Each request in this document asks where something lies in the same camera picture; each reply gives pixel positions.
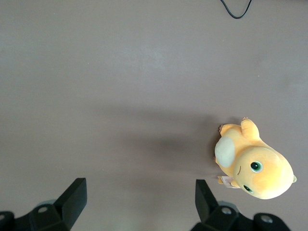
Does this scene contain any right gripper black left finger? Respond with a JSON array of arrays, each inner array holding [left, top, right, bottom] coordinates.
[[14, 178, 88, 231]]

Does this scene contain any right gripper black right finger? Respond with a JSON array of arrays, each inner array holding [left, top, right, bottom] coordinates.
[[191, 179, 256, 231]]

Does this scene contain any white paper plush tag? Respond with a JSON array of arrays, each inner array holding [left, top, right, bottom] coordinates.
[[217, 176, 234, 188]]

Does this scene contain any yellow plush toy animal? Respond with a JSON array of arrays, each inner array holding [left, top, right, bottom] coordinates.
[[214, 117, 297, 200]]

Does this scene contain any thin black looped cable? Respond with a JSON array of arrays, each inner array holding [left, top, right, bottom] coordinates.
[[220, 0, 253, 19]]

